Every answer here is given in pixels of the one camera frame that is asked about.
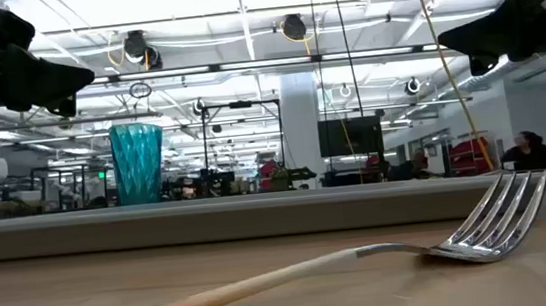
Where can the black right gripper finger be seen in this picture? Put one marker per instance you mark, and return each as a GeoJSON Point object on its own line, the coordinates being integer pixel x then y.
{"type": "Point", "coordinates": [481, 66]}
{"type": "Point", "coordinates": [490, 34]}

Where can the teal faceted plastic cup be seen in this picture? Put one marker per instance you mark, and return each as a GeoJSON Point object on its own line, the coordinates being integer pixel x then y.
{"type": "Point", "coordinates": [138, 163]}

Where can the black background rig frame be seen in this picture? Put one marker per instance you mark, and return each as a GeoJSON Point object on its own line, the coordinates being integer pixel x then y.
{"type": "Point", "coordinates": [239, 105]}

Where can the grey plastic tray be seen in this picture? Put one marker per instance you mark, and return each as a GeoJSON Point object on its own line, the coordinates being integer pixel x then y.
{"type": "Point", "coordinates": [209, 222]}

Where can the person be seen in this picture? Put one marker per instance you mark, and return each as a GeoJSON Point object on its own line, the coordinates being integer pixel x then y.
{"type": "Point", "coordinates": [531, 153]}

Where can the black background screen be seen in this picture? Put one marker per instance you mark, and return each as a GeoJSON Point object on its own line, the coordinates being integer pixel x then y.
{"type": "Point", "coordinates": [350, 136]}

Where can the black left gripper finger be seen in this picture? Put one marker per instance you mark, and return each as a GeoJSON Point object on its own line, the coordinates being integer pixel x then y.
{"type": "Point", "coordinates": [45, 79]}
{"type": "Point", "coordinates": [64, 109]}

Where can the red storage bins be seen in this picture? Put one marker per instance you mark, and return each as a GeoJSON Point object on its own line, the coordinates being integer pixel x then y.
{"type": "Point", "coordinates": [469, 156]}

